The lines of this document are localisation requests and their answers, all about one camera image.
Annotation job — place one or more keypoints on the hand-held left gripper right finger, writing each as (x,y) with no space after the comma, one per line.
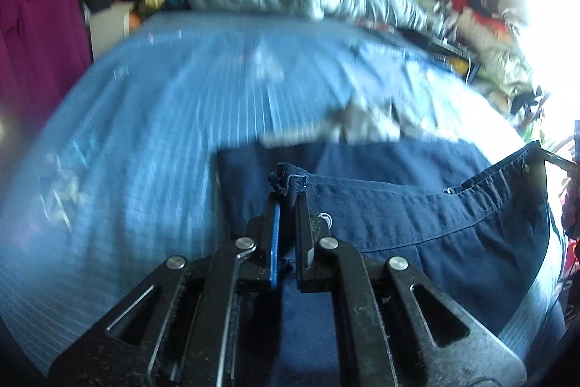
(302,233)

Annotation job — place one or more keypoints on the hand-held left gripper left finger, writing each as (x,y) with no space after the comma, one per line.
(274,242)

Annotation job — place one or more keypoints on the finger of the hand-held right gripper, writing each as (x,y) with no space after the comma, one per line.
(559,160)

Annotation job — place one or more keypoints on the navy blue pants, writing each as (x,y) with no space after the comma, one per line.
(408,205)

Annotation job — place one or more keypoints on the pile of folded bedding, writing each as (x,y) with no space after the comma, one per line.
(494,47)

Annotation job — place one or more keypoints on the dark wooden nightstand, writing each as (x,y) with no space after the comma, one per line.
(446,51)

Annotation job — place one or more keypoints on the blue printed bed sheet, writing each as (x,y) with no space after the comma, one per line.
(158,119)

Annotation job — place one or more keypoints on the white cabinet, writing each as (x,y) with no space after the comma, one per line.
(108,29)

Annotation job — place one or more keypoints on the magenta garment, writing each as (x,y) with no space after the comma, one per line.
(40,42)

